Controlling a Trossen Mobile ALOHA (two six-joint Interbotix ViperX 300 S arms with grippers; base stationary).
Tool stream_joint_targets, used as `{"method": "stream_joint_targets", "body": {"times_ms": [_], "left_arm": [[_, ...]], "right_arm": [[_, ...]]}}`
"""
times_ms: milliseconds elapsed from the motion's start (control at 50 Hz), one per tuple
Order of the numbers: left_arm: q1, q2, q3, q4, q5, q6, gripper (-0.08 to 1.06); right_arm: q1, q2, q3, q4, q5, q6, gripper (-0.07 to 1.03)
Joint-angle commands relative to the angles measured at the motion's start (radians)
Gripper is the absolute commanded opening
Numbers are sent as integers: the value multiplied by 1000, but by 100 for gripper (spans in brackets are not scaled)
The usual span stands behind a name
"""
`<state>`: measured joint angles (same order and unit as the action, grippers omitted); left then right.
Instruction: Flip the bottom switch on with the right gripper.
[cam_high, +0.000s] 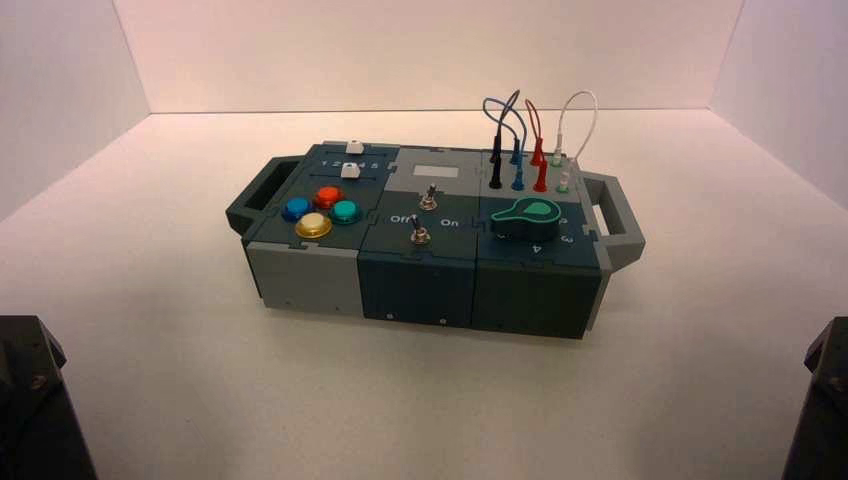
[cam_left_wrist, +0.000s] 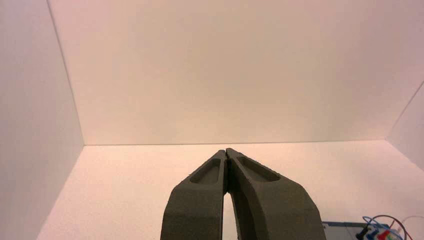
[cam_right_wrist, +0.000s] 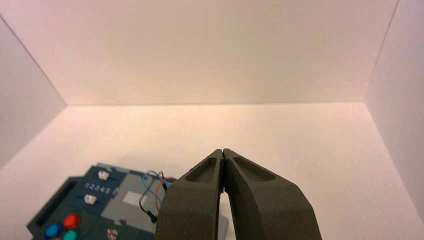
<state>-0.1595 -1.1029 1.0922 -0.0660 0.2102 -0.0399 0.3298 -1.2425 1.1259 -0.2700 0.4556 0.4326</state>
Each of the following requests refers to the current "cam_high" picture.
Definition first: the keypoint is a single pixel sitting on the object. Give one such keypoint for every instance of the metal toggle switch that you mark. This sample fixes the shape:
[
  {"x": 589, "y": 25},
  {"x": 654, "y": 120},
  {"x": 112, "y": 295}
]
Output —
[
  {"x": 429, "y": 199},
  {"x": 418, "y": 232}
]

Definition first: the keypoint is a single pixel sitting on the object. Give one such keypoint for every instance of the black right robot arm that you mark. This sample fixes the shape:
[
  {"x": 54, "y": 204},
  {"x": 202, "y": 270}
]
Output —
[{"x": 821, "y": 411}]

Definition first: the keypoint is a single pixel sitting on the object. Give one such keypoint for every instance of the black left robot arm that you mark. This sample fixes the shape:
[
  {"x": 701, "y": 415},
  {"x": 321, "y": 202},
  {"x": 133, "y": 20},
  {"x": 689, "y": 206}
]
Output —
[{"x": 33, "y": 411}]

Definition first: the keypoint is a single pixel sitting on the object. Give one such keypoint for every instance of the dark teal grey control box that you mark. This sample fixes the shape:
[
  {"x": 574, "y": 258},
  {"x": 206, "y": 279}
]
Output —
[{"x": 411, "y": 285}]

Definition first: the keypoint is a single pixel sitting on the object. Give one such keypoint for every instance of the green round push button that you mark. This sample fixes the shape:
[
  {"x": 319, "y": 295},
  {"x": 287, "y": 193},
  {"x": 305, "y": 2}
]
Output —
[{"x": 345, "y": 212}]

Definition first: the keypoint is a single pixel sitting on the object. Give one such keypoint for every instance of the white slider knob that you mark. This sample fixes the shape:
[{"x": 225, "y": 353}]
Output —
[
  {"x": 350, "y": 171},
  {"x": 356, "y": 146}
]

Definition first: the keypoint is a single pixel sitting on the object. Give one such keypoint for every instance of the dark rotary knob green pointer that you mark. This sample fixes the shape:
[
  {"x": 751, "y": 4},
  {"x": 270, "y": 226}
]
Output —
[{"x": 526, "y": 222}]

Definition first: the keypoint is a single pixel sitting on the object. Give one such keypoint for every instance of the red round push button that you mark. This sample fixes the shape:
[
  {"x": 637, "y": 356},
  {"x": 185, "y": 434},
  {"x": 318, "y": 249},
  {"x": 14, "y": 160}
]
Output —
[{"x": 328, "y": 197}]

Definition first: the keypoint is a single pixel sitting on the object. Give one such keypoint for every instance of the yellow round push button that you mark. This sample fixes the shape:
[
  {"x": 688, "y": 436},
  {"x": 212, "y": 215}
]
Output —
[{"x": 312, "y": 226}]

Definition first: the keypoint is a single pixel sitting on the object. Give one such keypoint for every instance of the blue round push button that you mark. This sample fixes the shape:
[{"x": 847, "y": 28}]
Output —
[{"x": 297, "y": 210}]

